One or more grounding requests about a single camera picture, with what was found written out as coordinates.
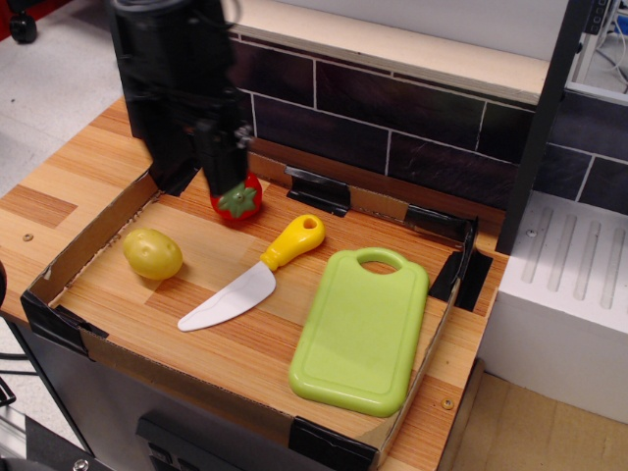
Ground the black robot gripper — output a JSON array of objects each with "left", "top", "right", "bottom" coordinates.
[{"left": 110, "top": 9, "right": 248, "bottom": 196}]

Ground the white toy sink drainboard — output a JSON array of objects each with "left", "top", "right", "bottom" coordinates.
[{"left": 479, "top": 192, "right": 627, "bottom": 423}]

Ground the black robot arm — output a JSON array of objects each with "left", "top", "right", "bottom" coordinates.
[{"left": 108, "top": 1, "right": 249, "bottom": 197}]

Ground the wooden shelf with black posts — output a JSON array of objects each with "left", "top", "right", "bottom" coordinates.
[{"left": 218, "top": 1, "right": 591, "bottom": 253}]

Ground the cardboard fence with black tape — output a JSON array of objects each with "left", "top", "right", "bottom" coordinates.
[{"left": 20, "top": 128, "right": 495, "bottom": 471}]

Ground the yellow white toy knife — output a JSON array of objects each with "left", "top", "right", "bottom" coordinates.
[{"left": 178, "top": 214, "right": 326, "bottom": 333}]

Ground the black caster wheel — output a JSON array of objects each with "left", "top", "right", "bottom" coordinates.
[{"left": 9, "top": 11, "right": 37, "bottom": 44}]

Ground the black oven control panel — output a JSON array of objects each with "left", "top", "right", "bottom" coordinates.
[{"left": 135, "top": 415, "right": 276, "bottom": 470}]

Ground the red toy tomato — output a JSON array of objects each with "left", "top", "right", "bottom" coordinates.
[{"left": 210, "top": 172, "right": 263, "bottom": 221}]

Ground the yellow toy potato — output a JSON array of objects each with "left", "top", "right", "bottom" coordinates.
[{"left": 123, "top": 229, "right": 183, "bottom": 281}]

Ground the green plastic cutting board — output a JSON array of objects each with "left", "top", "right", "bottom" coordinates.
[{"left": 288, "top": 247, "right": 430, "bottom": 417}]

